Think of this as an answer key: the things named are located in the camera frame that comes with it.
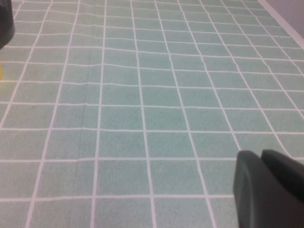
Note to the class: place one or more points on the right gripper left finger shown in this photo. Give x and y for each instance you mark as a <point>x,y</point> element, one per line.
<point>256,194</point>

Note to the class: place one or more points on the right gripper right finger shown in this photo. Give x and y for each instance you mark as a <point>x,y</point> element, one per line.
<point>285,168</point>

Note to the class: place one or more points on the yellow block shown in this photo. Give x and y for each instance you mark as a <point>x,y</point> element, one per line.
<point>1,71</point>

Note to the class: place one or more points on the green white-checked tablecloth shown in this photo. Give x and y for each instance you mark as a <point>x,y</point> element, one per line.
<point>142,107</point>

